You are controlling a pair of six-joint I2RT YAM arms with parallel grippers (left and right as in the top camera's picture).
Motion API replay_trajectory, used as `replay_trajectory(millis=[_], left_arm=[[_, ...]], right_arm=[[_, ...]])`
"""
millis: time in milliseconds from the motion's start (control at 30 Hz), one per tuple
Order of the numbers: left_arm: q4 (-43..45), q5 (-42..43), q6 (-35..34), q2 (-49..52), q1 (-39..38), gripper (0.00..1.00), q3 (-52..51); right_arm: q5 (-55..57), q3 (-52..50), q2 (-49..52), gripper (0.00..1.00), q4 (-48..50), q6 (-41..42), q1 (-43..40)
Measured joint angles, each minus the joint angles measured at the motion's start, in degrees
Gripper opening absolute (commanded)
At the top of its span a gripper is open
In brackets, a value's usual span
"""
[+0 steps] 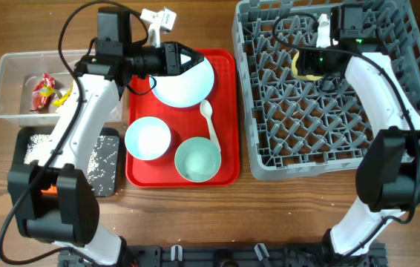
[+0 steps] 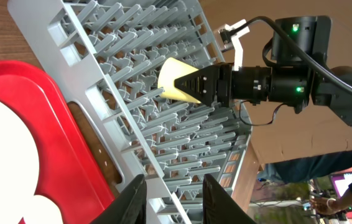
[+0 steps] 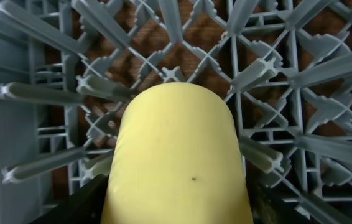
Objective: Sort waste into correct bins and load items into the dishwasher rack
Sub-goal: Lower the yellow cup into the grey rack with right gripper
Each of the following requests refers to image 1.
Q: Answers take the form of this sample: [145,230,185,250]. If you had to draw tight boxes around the yellow plastic cup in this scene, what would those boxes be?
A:
[291,52,323,82]

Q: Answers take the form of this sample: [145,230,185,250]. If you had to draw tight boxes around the large light blue plate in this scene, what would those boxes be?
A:
[149,57,215,108]

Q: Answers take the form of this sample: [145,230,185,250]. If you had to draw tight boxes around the white plastic spoon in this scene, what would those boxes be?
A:
[200,99,221,151]

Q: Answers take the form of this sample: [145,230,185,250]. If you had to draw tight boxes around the yellow silver foil wrapper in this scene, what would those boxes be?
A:
[52,83,73,107]

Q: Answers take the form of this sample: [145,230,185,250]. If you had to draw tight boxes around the light blue rice bowl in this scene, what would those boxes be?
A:
[125,116,171,161]

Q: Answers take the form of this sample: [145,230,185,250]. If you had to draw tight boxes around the red candy wrapper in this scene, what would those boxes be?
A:
[30,73,56,112]

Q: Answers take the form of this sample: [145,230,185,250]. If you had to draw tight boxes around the light green bowl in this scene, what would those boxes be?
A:
[174,137,222,183]

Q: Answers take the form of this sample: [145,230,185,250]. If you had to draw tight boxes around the white rice grains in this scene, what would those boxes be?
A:
[24,133,119,197]

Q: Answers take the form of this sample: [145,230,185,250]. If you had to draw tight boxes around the orange carrot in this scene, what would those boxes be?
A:
[41,185,58,196]

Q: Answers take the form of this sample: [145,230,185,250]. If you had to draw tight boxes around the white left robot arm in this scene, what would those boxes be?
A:
[0,38,204,266]

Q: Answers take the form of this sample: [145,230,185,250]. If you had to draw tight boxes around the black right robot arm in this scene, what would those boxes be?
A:
[295,38,420,258]

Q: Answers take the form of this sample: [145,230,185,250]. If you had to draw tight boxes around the grey plastic dishwasher rack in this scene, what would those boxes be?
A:
[232,1,420,180]

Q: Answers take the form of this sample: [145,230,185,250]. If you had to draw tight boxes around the clear plastic waste bin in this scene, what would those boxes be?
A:
[0,49,124,128]

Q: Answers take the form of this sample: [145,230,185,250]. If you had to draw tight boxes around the black waste tray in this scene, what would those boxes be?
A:
[13,126,120,197]

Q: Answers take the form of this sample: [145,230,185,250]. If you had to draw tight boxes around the red plastic tray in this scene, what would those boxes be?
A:
[125,48,240,188]

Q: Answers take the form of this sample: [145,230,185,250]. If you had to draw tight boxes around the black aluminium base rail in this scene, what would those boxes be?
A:
[56,243,388,267]

